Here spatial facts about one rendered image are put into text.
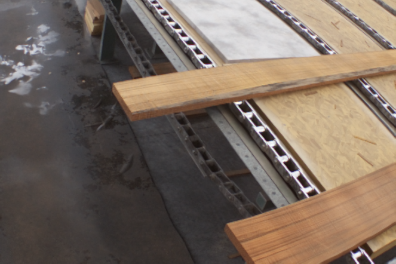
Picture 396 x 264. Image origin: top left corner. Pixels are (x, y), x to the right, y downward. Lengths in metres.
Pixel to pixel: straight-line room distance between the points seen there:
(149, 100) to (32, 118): 1.44
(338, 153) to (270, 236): 0.48
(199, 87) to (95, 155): 1.12
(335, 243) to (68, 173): 1.56
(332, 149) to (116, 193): 1.16
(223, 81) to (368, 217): 0.65
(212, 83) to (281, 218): 0.55
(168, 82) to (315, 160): 0.48
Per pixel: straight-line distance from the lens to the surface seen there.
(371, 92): 1.83
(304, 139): 1.37
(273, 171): 1.24
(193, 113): 2.74
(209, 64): 1.59
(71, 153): 2.39
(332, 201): 1.14
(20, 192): 2.18
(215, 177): 1.58
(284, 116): 1.44
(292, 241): 1.00
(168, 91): 1.33
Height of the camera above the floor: 1.60
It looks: 34 degrees down
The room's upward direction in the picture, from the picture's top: 13 degrees clockwise
